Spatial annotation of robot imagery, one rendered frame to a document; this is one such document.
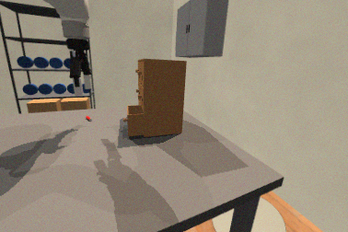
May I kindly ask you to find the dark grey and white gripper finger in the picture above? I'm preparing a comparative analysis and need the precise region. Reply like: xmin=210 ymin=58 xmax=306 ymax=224
xmin=82 ymin=52 xmax=92 ymax=89
xmin=70 ymin=51 xmax=85 ymax=96

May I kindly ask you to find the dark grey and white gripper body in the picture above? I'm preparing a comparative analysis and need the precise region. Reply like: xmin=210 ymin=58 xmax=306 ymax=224
xmin=66 ymin=39 xmax=89 ymax=61

